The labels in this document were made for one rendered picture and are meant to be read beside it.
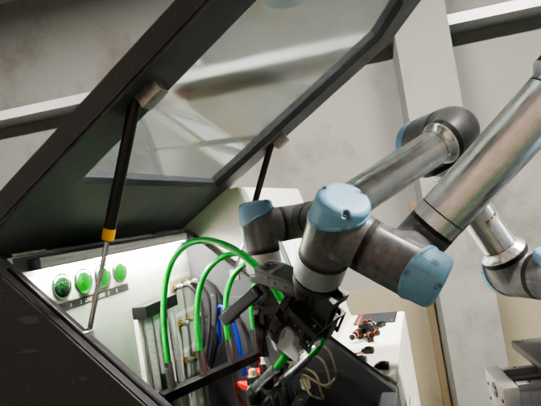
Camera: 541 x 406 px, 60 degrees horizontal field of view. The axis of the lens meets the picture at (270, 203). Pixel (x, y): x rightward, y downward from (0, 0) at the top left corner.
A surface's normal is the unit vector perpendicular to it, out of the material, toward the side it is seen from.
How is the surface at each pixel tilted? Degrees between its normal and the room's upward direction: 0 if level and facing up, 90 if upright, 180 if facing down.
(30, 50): 90
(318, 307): 103
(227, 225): 90
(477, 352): 90
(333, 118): 90
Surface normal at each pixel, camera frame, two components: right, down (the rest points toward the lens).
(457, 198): -0.43, -0.02
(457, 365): -0.15, 0.00
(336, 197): 0.16, -0.76
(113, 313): 0.94, -0.16
